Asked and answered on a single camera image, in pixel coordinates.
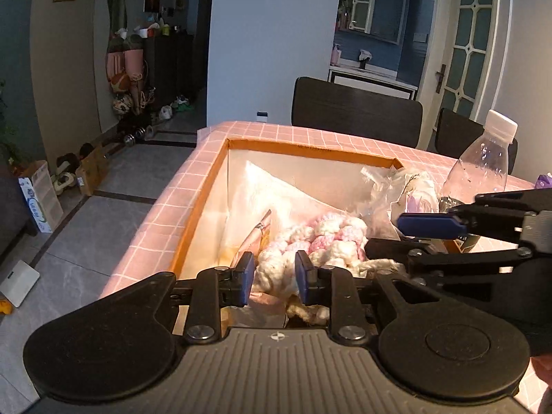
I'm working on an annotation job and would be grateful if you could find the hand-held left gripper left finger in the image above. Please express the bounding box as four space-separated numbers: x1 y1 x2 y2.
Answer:
175 252 255 341

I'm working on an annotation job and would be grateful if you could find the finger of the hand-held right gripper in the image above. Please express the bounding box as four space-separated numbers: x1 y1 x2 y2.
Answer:
366 240 534 277
397 188 552 241

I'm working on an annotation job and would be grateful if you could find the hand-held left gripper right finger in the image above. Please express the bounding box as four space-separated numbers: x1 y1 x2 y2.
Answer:
295 251 432 343

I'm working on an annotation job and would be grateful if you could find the pink and white knitted yarn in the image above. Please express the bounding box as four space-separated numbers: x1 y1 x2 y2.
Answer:
254 213 371 298

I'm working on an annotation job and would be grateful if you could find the orange cardboard box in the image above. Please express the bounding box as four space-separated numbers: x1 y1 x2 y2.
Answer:
168 137 462 338

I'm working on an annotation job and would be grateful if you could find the person's right hand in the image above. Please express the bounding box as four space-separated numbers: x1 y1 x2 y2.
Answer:
532 353 552 386

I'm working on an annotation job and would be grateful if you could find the clear crinkled plastic bag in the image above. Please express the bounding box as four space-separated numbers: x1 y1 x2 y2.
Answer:
360 165 441 240

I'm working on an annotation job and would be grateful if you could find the clear plastic water bottle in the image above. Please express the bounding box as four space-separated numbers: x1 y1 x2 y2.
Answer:
437 110 519 253

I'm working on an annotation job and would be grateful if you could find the white plastic bag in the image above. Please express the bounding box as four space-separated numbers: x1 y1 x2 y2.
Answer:
224 159 372 264

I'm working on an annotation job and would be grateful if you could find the black chair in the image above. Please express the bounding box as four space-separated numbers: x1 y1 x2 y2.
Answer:
292 77 423 149
435 108 518 175

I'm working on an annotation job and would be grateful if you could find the pink checkered tablecloth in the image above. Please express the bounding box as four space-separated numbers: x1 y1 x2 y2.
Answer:
99 121 552 414

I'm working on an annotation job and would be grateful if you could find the white cabinet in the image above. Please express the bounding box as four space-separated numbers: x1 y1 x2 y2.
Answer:
328 66 419 101

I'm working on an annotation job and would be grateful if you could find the dumbbell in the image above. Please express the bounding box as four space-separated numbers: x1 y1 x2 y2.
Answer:
123 125 160 145

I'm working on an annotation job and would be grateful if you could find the glass panel door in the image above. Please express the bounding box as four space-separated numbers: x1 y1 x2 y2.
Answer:
420 0 507 124

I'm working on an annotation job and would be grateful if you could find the brown cardboard box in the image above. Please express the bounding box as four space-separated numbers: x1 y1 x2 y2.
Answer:
75 143 109 197

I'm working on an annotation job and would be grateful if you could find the pair of slippers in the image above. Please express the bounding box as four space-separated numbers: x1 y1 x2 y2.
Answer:
52 155 82 191

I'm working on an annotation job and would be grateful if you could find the white and blue carton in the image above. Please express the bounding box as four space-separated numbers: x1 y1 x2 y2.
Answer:
18 160 65 234

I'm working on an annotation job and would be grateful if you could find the black cabinet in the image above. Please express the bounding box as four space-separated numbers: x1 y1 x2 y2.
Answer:
144 32 195 110

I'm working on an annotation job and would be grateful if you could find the white flat board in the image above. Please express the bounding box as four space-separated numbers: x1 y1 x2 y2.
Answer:
0 260 40 308

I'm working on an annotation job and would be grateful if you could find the dark sofa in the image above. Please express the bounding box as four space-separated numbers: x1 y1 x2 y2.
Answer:
0 161 37 264

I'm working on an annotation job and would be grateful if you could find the pink hanging bag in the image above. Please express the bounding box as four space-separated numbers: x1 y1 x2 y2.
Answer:
106 49 144 93

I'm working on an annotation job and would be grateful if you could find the cream braided yarn cord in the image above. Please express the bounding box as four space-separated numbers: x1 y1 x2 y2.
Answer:
285 258 408 325

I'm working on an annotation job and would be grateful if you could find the wall mirror cabinet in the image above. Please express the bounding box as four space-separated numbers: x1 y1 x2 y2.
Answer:
349 0 410 45

